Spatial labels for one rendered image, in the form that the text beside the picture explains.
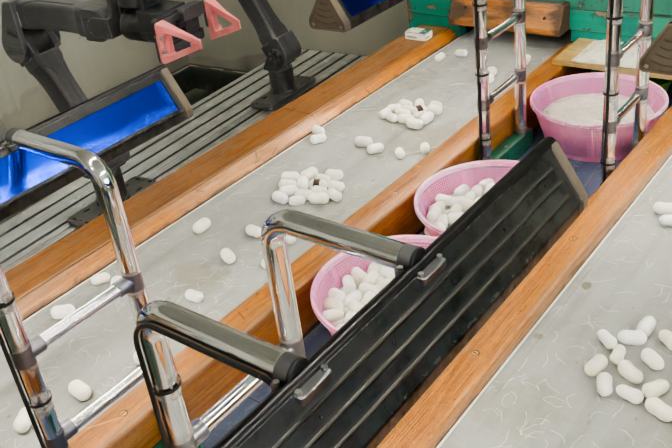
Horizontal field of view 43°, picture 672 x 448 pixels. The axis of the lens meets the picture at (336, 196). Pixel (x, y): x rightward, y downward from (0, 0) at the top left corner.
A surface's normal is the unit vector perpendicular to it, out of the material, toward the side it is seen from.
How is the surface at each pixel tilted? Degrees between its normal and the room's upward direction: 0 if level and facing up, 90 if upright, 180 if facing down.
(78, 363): 0
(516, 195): 64
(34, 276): 0
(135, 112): 58
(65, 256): 0
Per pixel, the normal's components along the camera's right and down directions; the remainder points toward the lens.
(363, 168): -0.11, -0.86
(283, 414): 0.61, -0.28
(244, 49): -0.54, 0.43
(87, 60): 0.83, 0.18
